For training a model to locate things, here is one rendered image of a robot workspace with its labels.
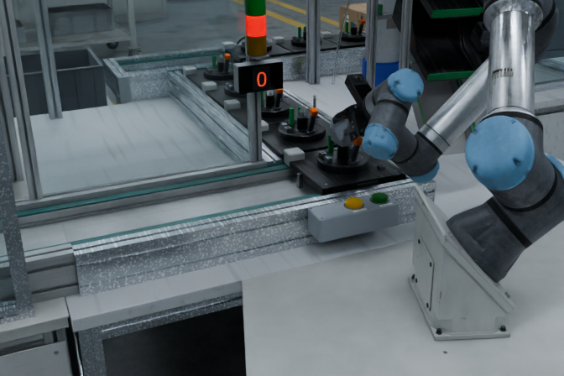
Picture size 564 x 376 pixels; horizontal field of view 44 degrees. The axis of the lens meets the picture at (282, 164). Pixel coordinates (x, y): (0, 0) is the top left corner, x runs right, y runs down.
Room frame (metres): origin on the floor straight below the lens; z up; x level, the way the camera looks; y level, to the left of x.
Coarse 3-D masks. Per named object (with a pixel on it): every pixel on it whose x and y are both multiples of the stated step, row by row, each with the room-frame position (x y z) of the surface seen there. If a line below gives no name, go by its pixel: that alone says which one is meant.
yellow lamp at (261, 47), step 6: (264, 36) 1.73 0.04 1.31; (252, 42) 1.72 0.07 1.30; (258, 42) 1.72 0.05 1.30; (264, 42) 1.73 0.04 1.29; (252, 48) 1.72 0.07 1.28; (258, 48) 1.72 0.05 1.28; (264, 48) 1.73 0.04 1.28; (252, 54) 1.72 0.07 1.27; (258, 54) 1.72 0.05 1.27; (264, 54) 1.73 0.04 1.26
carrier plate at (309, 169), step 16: (304, 160) 1.74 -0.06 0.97; (384, 160) 1.73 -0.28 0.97; (304, 176) 1.65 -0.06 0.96; (320, 176) 1.63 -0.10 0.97; (336, 176) 1.63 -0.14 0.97; (352, 176) 1.62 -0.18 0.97; (368, 176) 1.62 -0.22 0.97; (384, 176) 1.62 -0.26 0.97; (400, 176) 1.64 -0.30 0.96; (320, 192) 1.56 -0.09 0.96; (336, 192) 1.57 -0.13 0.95
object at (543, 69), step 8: (560, 0) 2.74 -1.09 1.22; (560, 8) 2.75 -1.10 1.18; (560, 16) 2.75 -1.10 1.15; (560, 24) 2.75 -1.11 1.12; (560, 32) 2.75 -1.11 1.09; (552, 40) 2.74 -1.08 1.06; (560, 40) 2.76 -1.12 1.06; (552, 48) 2.74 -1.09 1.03; (560, 48) 2.76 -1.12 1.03; (544, 56) 2.73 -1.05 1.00; (552, 56) 2.75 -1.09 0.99; (560, 56) 2.76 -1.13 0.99; (536, 64) 2.71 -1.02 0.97; (544, 64) 2.73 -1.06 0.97; (552, 64) 2.75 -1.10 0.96; (560, 64) 2.76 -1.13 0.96; (536, 72) 2.72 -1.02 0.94; (544, 72) 2.73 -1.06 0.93; (552, 72) 2.75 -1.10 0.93; (560, 72) 2.77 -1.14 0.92; (536, 80) 2.72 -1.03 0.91; (544, 80) 2.73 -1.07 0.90; (552, 80) 2.75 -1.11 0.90; (560, 80) 2.77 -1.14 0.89
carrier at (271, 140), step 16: (304, 112) 1.93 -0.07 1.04; (272, 128) 1.99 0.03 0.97; (288, 128) 1.90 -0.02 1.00; (304, 128) 1.93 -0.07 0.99; (320, 128) 1.94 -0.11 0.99; (272, 144) 1.86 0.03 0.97; (288, 144) 1.86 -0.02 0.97; (304, 144) 1.86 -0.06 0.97; (320, 144) 1.85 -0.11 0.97; (336, 144) 1.85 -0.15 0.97
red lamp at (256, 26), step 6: (246, 18) 1.73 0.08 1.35; (252, 18) 1.72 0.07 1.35; (258, 18) 1.72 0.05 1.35; (264, 18) 1.73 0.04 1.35; (246, 24) 1.74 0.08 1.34; (252, 24) 1.72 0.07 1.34; (258, 24) 1.72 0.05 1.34; (264, 24) 1.73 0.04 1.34; (252, 30) 1.72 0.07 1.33; (258, 30) 1.72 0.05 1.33; (264, 30) 1.73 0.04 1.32; (252, 36) 1.72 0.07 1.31; (258, 36) 1.72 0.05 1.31
